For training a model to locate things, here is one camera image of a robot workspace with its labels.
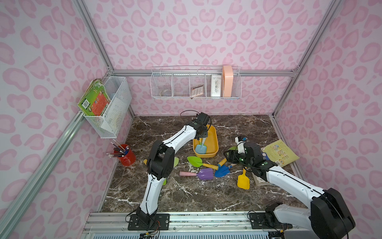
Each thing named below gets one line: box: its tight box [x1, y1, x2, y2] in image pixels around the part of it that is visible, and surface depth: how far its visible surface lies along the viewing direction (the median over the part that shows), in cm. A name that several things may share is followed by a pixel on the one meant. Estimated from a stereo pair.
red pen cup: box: [112, 143, 137, 167], surface depth 91 cm
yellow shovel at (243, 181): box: [237, 166, 251, 190], surface depth 86 cm
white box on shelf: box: [210, 74, 222, 98], surface depth 95 cm
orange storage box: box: [192, 124, 219, 158], surface depth 103 cm
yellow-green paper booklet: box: [260, 139, 300, 168], surface depth 100 cm
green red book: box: [77, 78, 111, 117], surface depth 73 cm
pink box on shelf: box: [222, 65, 234, 98], surface depth 85 cm
